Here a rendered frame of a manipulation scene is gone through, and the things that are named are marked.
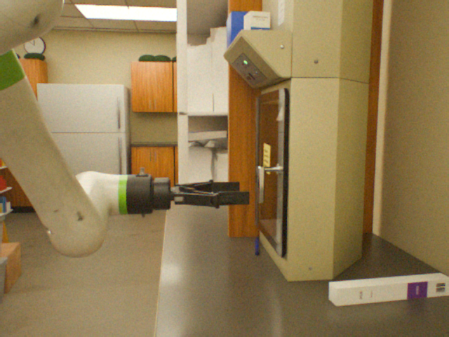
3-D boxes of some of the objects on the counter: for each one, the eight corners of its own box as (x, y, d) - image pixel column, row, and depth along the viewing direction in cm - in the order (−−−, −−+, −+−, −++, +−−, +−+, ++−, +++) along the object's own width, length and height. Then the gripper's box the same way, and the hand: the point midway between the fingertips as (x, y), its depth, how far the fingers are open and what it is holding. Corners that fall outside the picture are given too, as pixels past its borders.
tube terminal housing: (335, 238, 129) (344, -14, 120) (389, 277, 97) (407, -64, 88) (259, 240, 126) (262, -17, 117) (287, 281, 94) (295, -70, 85)
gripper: (149, 187, 81) (254, 185, 83) (156, 170, 105) (236, 170, 108) (150, 223, 82) (254, 220, 84) (156, 199, 106) (236, 197, 109)
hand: (239, 192), depth 96 cm, fingers open, 13 cm apart
